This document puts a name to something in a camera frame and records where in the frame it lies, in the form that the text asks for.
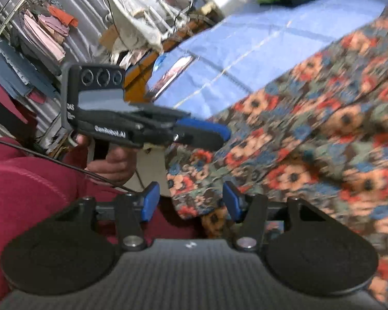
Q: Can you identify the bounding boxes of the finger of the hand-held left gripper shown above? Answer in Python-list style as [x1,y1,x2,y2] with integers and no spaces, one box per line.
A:
[171,128,225,152]
[176,118,232,142]

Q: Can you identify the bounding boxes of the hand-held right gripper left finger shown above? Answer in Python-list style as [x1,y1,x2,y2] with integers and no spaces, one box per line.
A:
[56,182,160,252]

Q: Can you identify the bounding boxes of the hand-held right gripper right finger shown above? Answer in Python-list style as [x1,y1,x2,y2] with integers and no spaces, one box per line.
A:
[222,182,330,252]

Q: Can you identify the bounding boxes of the floral print garment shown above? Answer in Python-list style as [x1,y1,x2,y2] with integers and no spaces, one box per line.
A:
[166,0,388,304]

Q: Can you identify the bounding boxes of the person's left forearm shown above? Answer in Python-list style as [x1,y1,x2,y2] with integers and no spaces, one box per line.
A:
[0,136,93,181]

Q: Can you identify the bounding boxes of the person's left hand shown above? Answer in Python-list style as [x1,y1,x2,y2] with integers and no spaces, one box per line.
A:
[69,134,142,186]

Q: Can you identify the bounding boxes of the shiny flat packet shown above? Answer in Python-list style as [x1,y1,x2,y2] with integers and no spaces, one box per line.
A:
[147,55,196,100]

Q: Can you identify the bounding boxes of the blue checked bed sheet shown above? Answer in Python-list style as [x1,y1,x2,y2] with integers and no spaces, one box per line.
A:
[145,0,388,120]

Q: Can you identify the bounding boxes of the white cloth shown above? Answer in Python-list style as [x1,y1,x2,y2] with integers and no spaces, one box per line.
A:
[104,0,195,57]

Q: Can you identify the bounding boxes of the blue denim garments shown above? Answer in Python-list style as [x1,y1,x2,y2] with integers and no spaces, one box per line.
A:
[0,37,60,101]

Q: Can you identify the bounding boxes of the pink hanging garments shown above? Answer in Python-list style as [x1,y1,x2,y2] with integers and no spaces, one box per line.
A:
[19,9,67,63]

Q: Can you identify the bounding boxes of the orange hanging garment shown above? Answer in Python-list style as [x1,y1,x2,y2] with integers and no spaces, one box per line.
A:
[48,5,79,28]

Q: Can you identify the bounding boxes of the wooden bed frame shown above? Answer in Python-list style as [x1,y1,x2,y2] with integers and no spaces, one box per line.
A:
[123,22,214,104]

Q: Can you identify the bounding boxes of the black cable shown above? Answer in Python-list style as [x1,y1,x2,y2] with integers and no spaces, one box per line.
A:
[0,137,134,192]

